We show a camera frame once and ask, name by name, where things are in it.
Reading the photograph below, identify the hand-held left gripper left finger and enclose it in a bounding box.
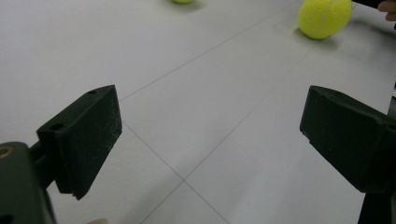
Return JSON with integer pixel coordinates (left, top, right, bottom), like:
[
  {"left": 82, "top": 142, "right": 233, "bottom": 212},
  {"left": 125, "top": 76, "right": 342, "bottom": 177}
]
[{"left": 29, "top": 84, "right": 123, "bottom": 201}]

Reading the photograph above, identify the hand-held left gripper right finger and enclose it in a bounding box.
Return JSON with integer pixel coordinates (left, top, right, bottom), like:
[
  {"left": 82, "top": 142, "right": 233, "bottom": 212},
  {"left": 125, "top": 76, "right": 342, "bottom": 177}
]
[{"left": 299, "top": 85, "right": 396, "bottom": 194}]

